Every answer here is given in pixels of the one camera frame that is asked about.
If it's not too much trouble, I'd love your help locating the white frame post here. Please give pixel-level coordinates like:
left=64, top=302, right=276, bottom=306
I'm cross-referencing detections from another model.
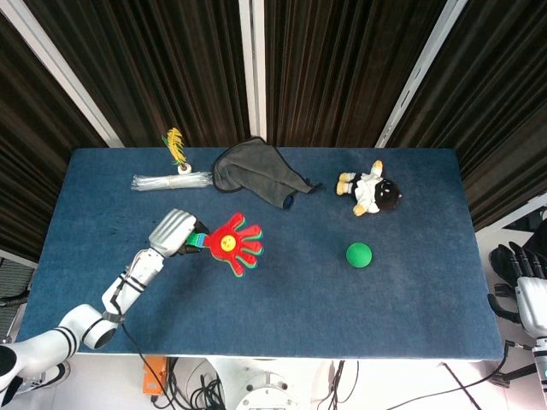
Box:
left=238, top=0, right=268, bottom=140
left=374, top=0, right=471, bottom=149
left=0, top=0, right=125, bottom=149

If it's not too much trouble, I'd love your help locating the orange control pendant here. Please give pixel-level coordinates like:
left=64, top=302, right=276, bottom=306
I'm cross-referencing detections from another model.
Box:
left=143, top=356, right=168, bottom=397

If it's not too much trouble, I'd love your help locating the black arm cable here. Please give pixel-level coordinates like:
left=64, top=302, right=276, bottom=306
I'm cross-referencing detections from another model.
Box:
left=102, top=272, right=180, bottom=410

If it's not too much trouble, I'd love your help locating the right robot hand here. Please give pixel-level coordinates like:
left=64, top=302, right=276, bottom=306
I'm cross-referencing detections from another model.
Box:
left=487, top=241, right=547, bottom=338

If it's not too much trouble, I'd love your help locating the grey microfibre cloth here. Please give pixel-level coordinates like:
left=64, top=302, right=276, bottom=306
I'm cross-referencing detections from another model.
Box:
left=213, top=136, right=324, bottom=211

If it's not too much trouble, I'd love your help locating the blue felt table cover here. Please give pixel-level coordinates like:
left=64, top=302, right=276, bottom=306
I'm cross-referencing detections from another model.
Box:
left=16, top=147, right=505, bottom=363

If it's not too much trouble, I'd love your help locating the black white plush doll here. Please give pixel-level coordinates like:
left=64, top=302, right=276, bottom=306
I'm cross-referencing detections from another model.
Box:
left=335, top=160, right=404, bottom=218

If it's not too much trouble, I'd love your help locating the dark brown pleated curtain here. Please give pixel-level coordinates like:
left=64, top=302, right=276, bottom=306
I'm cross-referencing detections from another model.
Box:
left=0, top=0, right=547, bottom=257

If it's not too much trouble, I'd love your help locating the yellow green feather shuttlecock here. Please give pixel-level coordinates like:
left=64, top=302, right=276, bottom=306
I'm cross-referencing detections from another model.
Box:
left=162, top=126, right=191, bottom=176

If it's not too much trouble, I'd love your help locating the green foam ball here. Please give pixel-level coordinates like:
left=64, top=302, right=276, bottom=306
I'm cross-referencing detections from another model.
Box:
left=345, top=242, right=373, bottom=269

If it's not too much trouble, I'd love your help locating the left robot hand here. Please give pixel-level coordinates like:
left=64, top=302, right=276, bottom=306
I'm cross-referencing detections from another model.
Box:
left=148, top=208, right=210, bottom=258

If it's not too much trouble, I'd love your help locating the clear plastic straw bundle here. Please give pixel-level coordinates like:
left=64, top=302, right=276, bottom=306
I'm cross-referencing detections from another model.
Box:
left=130, top=170, right=214, bottom=192

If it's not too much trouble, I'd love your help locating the black floor cable bundle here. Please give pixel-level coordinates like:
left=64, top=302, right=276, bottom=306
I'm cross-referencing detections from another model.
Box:
left=167, top=358, right=230, bottom=410

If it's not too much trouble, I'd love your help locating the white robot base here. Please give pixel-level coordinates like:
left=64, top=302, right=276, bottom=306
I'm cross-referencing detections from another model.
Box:
left=204, top=358, right=320, bottom=410

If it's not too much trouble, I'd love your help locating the red hand clapper green handle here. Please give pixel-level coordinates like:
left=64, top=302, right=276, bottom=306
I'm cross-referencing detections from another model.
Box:
left=190, top=212, right=264, bottom=279

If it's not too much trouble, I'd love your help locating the black plug cable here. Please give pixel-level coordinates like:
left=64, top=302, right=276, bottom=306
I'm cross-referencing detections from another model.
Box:
left=384, top=340, right=534, bottom=410

